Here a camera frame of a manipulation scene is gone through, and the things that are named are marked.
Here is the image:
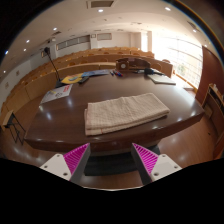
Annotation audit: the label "white printed poster sheet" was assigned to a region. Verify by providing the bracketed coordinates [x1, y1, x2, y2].
[40, 83, 74, 105]

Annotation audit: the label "beige checked towel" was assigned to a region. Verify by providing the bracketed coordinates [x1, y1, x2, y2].
[83, 92, 171, 137]

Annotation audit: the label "large bright window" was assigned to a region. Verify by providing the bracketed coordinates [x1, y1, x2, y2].
[151, 33, 204, 89]

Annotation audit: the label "ceiling air vent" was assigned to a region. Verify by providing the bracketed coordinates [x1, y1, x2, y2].
[86, 0, 116, 10]

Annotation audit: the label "white flat pad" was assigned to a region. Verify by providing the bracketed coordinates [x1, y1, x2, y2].
[147, 73, 177, 86]

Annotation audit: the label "small black-legged side table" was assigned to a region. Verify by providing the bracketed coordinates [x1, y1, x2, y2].
[1, 111, 27, 145]

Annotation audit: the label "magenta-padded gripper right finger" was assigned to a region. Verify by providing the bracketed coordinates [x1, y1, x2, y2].
[130, 142, 183, 186]

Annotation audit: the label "wooden shelf unit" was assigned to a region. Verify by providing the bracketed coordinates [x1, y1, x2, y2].
[201, 83, 224, 134]

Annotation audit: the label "black desk device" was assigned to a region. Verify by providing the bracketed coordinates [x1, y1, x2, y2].
[143, 67, 164, 76]

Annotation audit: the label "recessed ceiling lights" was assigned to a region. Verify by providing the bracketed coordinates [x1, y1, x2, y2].
[3, 5, 198, 56]

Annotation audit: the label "black gooseneck desk microphone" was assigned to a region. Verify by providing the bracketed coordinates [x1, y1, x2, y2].
[43, 46, 68, 89]

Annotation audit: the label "wooden desk organizer with clock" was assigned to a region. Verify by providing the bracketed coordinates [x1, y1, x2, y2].
[115, 57, 152, 72]

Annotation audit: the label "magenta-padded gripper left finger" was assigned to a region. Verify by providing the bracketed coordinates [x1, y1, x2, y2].
[39, 142, 92, 185]

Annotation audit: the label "wooden lecture bench rows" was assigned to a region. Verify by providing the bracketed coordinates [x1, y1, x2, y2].
[0, 46, 174, 125]

